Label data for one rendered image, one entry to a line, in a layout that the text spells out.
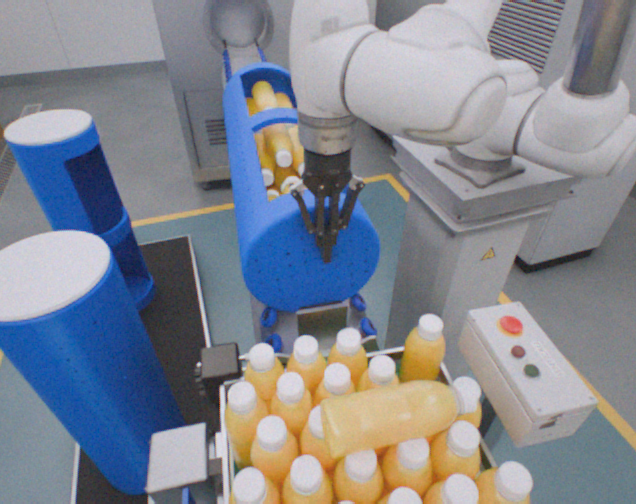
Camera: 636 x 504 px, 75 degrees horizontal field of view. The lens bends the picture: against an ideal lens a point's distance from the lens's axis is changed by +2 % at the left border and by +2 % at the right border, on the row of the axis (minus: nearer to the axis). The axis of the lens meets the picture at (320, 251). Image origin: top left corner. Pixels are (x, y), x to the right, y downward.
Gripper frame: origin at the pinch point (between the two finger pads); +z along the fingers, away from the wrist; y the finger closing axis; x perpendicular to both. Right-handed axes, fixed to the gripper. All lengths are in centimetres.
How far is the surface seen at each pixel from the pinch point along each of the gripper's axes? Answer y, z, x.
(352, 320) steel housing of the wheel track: 6.3, 23.3, 0.0
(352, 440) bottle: -5.1, 0.7, -36.0
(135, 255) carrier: -69, 85, 112
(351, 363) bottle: -0.2, 9.4, -19.9
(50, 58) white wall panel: -201, 88, 485
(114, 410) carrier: -54, 51, 7
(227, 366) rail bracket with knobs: -21.0, 15.9, -11.4
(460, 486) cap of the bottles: 7.2, 5.9, -41.9
